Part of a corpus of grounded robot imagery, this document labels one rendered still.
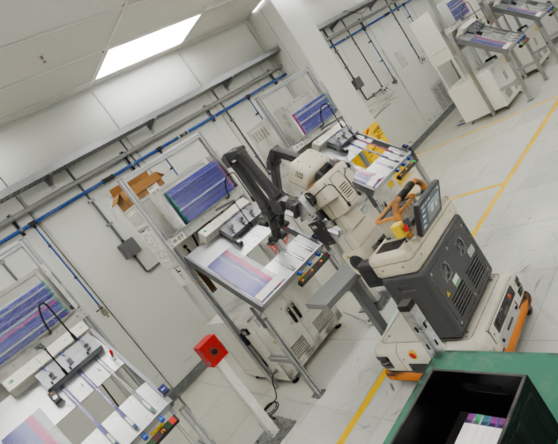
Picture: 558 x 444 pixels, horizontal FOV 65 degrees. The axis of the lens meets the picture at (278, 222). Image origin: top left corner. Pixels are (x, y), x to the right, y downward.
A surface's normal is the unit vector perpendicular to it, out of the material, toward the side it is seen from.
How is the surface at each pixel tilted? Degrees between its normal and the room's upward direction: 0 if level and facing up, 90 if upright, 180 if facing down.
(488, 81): 90
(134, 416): 47
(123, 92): 90
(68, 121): 90
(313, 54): 90
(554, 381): 0
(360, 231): 82
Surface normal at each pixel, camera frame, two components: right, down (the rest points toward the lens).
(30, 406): 0.01, -0.71
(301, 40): 0.55, -0.22
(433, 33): -0.61, 0.55
